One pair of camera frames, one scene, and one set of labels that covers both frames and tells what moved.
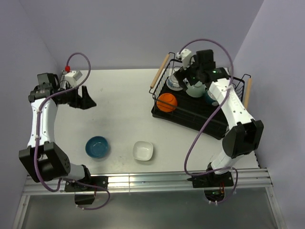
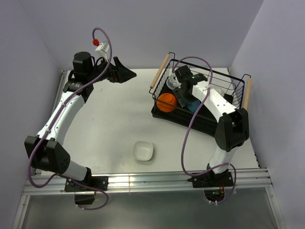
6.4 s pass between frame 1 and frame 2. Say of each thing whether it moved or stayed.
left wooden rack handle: stayed
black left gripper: moved
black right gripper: moved
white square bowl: stayed
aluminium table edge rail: stayed
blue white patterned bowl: stayed
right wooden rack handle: stayed
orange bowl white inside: stayed
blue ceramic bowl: moved
